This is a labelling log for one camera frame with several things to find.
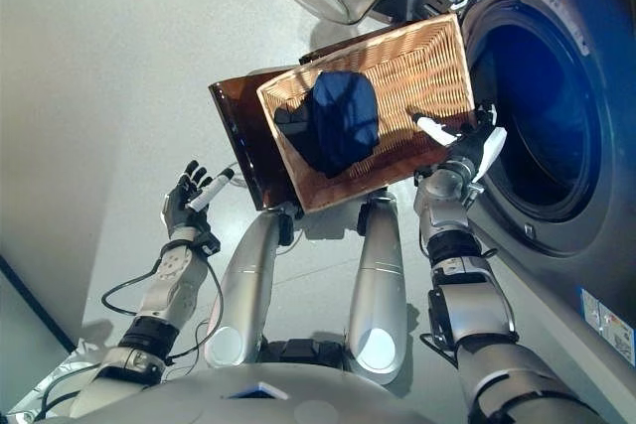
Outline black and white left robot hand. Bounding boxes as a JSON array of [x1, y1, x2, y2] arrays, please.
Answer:
[[161, 159, 235, 241]]

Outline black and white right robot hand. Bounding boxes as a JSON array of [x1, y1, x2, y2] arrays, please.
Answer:
[[411, 103, 508, 182]]

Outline grey front-loading washing machine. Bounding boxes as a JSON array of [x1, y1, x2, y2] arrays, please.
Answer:
[[446, 0, 636, 360]]

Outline rectangular wicker laundry basket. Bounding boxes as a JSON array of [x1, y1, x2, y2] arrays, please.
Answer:
[[255, 12, 476, 215]]

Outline glossy dark brown stool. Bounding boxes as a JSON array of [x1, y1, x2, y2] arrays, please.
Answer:
[[208, 21, 413, 212]]

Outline silver left robot leg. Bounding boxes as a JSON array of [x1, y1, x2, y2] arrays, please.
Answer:
[[203, 210, 294, 368]]

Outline silver robot leg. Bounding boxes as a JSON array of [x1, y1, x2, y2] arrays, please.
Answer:
[[347, 190, 416, 388], [203, 210, 294, 368]]

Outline navy blue garment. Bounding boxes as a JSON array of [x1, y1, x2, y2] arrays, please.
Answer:
[[310, 71, 382, 177]]

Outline silver right robot leg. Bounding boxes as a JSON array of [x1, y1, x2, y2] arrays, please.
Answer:
[[347, 190, 416, 388]]

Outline silver robot torso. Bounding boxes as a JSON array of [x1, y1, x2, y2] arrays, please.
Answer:
[[49, 363, 478, 424]]

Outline energy label sticker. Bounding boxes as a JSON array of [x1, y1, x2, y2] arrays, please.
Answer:
[[578, 287, 636, 360]]

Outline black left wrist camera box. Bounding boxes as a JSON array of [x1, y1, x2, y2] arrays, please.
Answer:
[[196, 232, 223, 256]]

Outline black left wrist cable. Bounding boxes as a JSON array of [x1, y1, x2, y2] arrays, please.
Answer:
[[39, 257, 225, 415]]

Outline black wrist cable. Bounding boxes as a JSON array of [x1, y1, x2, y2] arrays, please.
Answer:
[[419, 314, 518, 370], [39, 257, 225, 415]]

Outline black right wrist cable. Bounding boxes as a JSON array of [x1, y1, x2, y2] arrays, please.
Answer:
[[419, 314, 518, 370]]

